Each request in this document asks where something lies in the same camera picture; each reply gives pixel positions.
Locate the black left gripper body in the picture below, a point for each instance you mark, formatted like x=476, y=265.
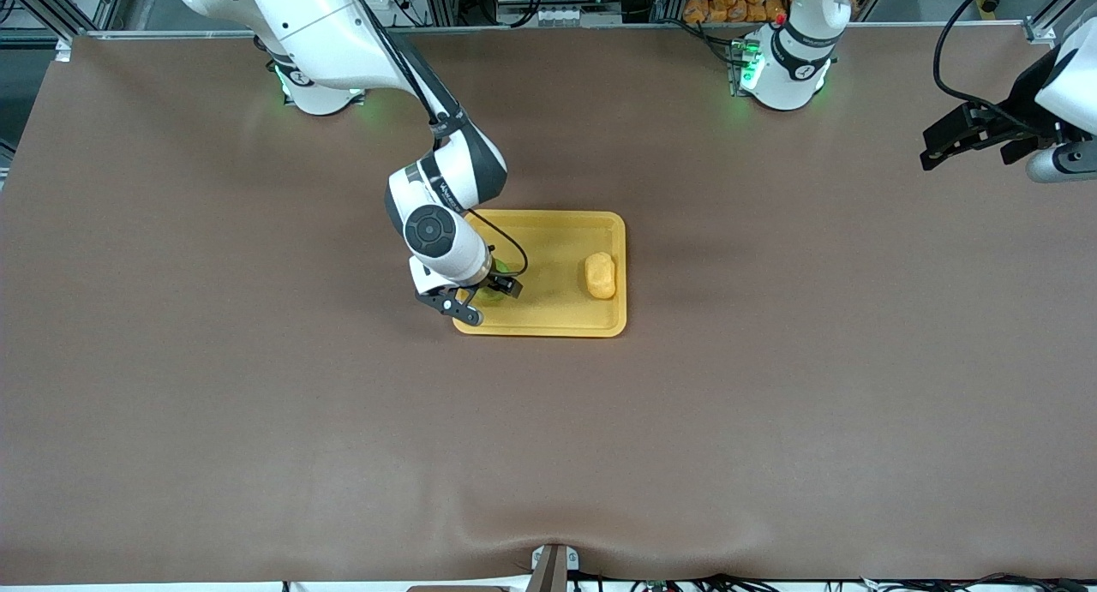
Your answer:
x=1025, y=97

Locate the green apple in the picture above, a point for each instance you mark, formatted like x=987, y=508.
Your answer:
x=490, y=297

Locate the yellow potato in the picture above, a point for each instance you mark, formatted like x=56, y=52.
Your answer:
x=600, y=275

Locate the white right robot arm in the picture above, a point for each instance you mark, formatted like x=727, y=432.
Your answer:
x=317, y=26

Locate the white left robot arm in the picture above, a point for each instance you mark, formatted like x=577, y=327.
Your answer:
x=793, y=78

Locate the yellow plastic tray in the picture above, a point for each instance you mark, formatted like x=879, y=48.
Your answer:
x=553, y=309

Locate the aluminium table edge rail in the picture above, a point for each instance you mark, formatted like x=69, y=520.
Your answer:
x=600, y=27

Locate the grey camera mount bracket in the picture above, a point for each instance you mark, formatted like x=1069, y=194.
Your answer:
x=553, y=568

